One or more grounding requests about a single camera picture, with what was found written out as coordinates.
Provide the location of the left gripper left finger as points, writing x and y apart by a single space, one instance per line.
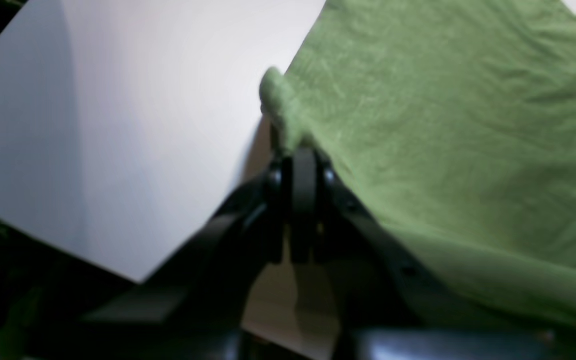
192 307

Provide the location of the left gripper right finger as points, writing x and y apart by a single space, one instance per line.
389 305

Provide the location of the green t-shirt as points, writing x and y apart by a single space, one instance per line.
454 123

